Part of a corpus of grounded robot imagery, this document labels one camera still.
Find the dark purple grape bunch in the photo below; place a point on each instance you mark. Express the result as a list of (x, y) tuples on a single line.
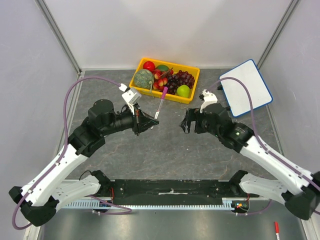
[(178, 79)]

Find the purple capped whiteboard marker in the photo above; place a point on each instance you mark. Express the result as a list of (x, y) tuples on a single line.
[(161, 102)]

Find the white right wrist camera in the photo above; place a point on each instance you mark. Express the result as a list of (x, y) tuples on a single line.
[(208, 98)]

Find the red apple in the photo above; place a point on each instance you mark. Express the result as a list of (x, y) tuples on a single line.
[(149, 65)]

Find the green mango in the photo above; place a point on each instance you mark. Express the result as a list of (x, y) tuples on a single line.
[(162, 68)]

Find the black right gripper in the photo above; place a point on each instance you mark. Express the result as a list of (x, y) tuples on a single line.
[(196, 120)]

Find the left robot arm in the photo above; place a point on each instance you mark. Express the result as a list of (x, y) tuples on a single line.
[(43, 197)]

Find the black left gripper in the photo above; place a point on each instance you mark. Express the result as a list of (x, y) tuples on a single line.
[(148, 121)]

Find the green netted melon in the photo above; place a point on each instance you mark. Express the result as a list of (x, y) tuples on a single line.
[(143, 79)]

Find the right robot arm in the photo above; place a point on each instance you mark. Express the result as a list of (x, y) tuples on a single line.
[(296, 188)]

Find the yellow plastic fruit tray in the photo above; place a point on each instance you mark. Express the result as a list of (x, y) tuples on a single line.
[(176, 67)]

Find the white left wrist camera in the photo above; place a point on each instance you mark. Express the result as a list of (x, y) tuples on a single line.
[(130, 96)]

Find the light blue cable duct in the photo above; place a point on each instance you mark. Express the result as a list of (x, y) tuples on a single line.
[(94, 204)]

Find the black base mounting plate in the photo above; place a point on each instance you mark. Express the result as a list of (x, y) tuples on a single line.
[(170, 192)]

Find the green pear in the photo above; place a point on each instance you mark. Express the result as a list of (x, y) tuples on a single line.
[(183, 91)]

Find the red marker pen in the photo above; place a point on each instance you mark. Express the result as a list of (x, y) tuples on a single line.
[(277, 230)]

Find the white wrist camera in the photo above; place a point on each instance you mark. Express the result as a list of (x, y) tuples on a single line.
[(208, 98), (130, 96)]

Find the blue framed whiteboard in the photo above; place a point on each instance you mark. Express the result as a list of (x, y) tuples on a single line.
[(242, 83)]

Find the red cherries cluster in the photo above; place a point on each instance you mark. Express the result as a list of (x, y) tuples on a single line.
[(161, 79)]

